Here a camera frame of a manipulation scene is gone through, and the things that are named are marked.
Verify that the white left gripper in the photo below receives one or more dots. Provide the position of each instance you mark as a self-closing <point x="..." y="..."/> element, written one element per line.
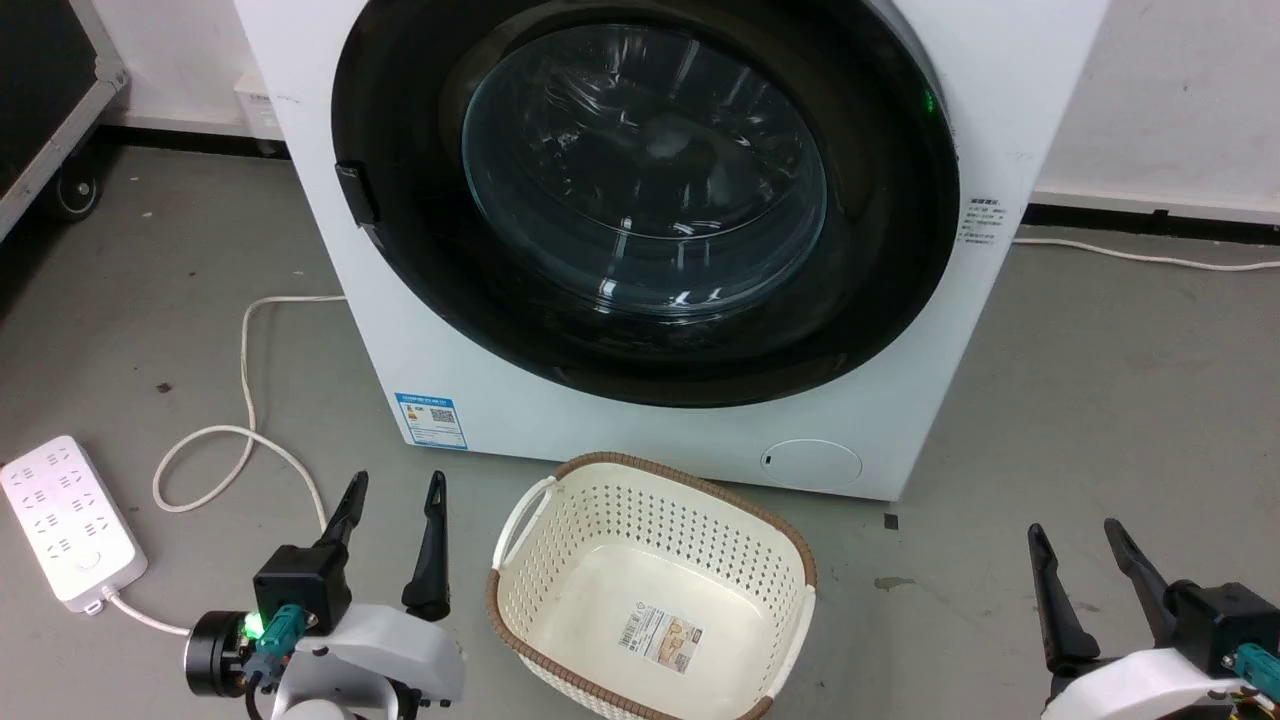
<point x="390" y="650"/>

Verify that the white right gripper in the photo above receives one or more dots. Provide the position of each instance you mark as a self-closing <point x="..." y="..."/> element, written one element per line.
<point x="1130" y="690"/>

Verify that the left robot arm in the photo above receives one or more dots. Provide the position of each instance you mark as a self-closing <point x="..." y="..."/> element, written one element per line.
<point x="212" y="655"/>

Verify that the white front-load washing machine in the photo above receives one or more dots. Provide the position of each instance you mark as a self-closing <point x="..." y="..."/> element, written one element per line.
<point x="600" y="430"/>

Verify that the black round glass washer door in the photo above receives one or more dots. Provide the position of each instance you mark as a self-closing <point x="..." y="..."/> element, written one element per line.
<point x="400" y="110"/>

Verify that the blue energy label sticker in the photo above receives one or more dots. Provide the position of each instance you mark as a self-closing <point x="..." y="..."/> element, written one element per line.
<point x="432" y="420"/>

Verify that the cream perforated laundry basket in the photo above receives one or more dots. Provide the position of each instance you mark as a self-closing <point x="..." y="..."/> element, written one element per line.
<point x="600" y="520"/>

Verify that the paper label sticker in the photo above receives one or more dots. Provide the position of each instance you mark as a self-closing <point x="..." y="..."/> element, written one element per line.
<point x="662" y="632"/>

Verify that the round white filter cover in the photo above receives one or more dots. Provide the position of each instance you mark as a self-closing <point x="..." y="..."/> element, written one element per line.
<point x="812" y="465"/>

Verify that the white power strip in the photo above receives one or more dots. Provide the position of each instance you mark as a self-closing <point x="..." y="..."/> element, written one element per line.
<point x="65" y="520"/>

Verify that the small text sticker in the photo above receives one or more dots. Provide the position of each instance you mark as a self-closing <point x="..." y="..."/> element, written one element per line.
<point x="982" y="220"/>

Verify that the black caster wheel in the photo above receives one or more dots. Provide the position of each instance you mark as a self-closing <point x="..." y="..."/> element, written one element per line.
<point x="75" y="190"/>

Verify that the black flight case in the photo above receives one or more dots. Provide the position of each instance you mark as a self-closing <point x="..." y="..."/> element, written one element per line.
<point x="40" y="70"/>

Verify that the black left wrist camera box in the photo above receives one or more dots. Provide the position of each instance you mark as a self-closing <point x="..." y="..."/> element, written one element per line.
<point x="300" y="585"/>

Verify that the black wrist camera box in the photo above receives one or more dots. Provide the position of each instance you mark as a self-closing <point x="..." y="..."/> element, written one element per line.
<point x="1220" y="620"/>
<point x="300" y="585"/>

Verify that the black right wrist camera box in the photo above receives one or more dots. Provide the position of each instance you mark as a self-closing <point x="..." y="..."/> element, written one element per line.
<point x="1220" y="620"/>

